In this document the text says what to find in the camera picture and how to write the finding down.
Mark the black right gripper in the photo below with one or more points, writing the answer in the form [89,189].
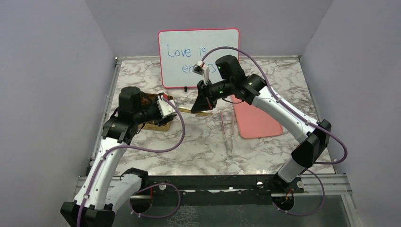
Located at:
[204,101]

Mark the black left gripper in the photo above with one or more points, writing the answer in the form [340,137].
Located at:
[160,121]

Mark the gold chocolate box tray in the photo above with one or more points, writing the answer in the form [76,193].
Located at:
[148,101]

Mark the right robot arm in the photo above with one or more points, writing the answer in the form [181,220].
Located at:
[310,133]

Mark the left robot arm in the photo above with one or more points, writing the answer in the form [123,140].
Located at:
[96,204]

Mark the pink plastic tray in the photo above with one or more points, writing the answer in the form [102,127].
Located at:
[254,123]

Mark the pink-framed whiteboard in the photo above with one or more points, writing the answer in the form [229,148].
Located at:
[180,50]

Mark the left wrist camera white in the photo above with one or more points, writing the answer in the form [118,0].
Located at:
[165,105]

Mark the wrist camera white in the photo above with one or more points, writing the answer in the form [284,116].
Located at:
[165,105]
[202,69]

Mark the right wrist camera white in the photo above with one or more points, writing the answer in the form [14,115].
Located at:
[202,69]

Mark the black table base rail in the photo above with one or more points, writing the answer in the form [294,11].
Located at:
[210,190]

